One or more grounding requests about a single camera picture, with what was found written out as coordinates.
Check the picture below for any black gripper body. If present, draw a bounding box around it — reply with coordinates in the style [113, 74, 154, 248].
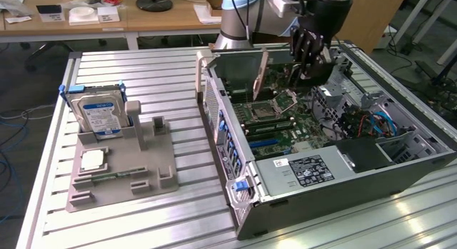
[296, 0, 354, 47]

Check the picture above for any graphics card with beige bracket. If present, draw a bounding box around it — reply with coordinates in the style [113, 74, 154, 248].
[251, 46, 336, 101]

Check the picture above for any wooden cabinet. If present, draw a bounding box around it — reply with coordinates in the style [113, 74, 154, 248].
[334, 0, 410, 55]

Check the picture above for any metal disk bay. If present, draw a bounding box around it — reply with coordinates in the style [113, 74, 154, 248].
[311, 69, 362, 122]

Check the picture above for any metal socket cover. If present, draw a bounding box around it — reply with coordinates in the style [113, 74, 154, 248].
[271, 89, 299, 111]

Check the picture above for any CPU socket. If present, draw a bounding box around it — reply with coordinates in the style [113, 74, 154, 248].
[249, 100, 283, 122]

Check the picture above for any white booklet stack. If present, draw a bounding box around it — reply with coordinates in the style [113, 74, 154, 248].
[193, 3, 223, 25]

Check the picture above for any green motherboard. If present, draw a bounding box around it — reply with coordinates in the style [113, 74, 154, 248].
[227, 85, 340, 157]

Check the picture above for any installed dark RAM stick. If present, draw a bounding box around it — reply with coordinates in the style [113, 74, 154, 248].
[242, 119, 291, 127]
[245, 124, 292, 134]

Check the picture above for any blue expansion slot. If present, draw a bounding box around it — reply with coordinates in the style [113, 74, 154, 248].
[249, 139, 279, 148]

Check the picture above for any wooden desk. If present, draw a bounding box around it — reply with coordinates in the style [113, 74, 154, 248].
[0, 0, 322, 50]

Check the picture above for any black round lamp base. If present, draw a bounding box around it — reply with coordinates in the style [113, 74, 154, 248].
[134, 0, 174, 12]

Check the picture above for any grey power supply unit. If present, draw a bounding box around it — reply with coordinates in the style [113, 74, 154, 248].
[254, 145, 358, 197]

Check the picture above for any plain white box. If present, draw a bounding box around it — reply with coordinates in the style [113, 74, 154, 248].
[95, 6, 121, 24]

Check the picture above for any grey open PC case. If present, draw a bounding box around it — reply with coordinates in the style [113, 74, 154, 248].
[194, 40, 457, 240]

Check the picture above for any silver hard disk blue label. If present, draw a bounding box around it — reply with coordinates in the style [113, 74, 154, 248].
[67, 89, 131, 140]

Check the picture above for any white box with round bowl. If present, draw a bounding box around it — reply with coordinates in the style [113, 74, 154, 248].
[67, 6, 101, 26]

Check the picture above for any white box with black lid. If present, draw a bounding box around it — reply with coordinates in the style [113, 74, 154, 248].
[35, 4, 66, 23]

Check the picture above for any silver CPU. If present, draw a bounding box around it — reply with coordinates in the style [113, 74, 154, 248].
[81, 150, 107, 173]

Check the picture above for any green RAM stick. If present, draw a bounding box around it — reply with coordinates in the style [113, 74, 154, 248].
[90, 169, 147, 180]

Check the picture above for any grey printed parts rack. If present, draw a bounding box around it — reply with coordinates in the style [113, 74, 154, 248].
[66, 100, 181, 214]

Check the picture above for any white paper tag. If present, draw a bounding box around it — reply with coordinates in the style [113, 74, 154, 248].
[3, 16, 33, 24]

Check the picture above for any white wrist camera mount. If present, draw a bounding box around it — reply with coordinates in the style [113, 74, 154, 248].
[273, 0, 300, 19]

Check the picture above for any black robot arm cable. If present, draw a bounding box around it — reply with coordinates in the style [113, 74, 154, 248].
[229, 0, 251, 44]

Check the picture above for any orange wire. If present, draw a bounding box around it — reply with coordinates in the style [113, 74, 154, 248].
[358, 110, 375, 138]

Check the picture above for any blue wire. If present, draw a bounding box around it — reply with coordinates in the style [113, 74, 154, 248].
[370, 111, 399, 138]

